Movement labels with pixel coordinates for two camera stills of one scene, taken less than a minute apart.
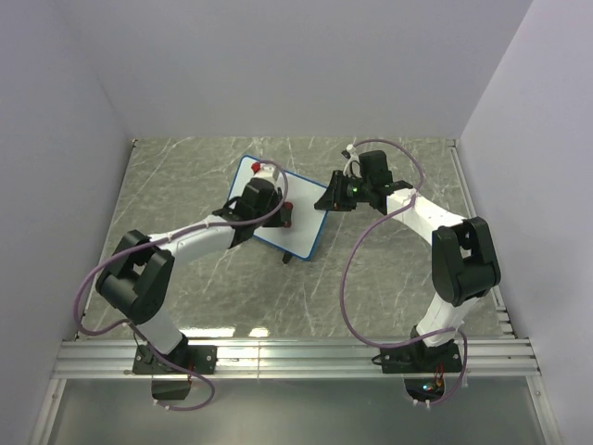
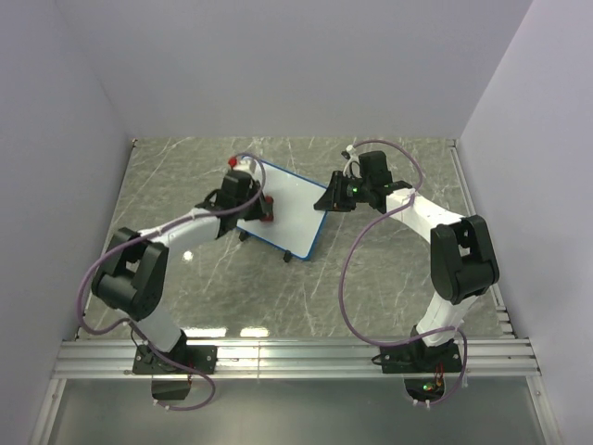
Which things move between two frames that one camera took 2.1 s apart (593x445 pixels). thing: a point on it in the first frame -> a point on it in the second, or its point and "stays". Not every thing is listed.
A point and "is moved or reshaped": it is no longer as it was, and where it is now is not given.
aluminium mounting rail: (293, 358) stays
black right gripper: (334, 199) stays
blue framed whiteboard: (301, 238) stays
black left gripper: (278, 222) -> (258, 214)
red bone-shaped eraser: (288, 206) is moved or reshaped
